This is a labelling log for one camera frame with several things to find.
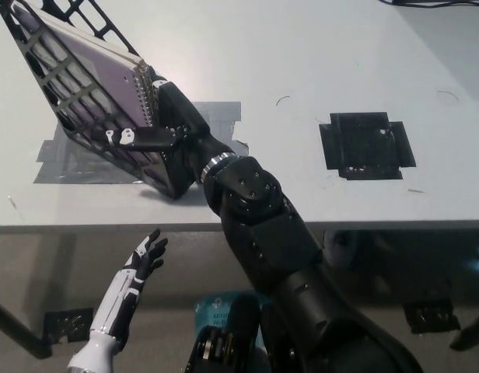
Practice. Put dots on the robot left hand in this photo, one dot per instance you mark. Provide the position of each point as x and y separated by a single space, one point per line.
119 303

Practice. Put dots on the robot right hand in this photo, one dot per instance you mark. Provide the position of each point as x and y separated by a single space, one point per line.
185 124

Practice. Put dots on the purple spiral notebook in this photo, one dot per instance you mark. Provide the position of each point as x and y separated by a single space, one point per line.
107 66

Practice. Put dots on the black lattice file shelf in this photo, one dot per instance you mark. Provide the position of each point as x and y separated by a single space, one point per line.
177 182

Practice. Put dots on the black ribbed robot torso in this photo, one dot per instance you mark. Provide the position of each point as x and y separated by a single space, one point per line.
231 342

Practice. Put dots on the black floor tape patch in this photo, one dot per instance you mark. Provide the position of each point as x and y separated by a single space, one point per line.
432 316
68 326

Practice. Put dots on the black table leg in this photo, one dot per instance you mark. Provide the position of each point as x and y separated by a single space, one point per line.
18 328

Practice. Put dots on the black tape square patch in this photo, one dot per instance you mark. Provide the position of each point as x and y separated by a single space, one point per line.
360 147

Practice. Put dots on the grey duct tape patch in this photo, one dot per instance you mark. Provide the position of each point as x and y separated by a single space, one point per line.
220 112

